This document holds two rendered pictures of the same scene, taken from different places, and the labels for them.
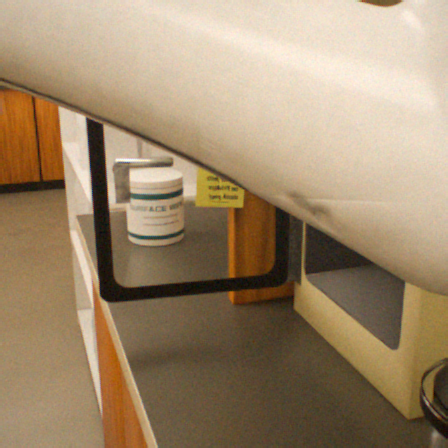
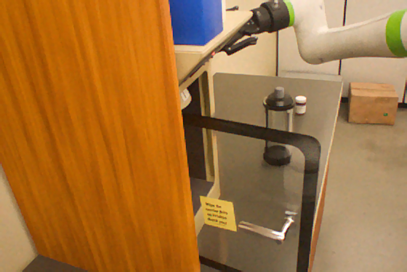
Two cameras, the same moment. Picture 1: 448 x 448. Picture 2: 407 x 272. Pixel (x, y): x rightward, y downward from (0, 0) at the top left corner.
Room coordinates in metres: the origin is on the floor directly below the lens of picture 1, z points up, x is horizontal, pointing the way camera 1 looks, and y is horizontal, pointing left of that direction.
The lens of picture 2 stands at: (1.32, 0.41, 1.70)
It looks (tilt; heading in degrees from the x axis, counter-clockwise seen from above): 30 degrees down; 224
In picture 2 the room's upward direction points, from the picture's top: 5 degrees counter-clockwise
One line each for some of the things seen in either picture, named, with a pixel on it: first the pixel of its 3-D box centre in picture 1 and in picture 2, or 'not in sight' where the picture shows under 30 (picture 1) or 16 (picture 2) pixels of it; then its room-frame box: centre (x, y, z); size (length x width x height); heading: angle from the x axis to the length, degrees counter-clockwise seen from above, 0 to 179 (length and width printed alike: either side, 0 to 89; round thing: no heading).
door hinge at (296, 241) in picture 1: (296, 167); not in sight; (0.89, -0.11, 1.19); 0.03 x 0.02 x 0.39; 19
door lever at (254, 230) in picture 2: not in sight; (266, 227); (0.88, 0.13, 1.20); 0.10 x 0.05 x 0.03; 102
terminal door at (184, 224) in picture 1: (193, 172); (237, 210); (0.86, 0.05, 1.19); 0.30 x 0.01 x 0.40; 102
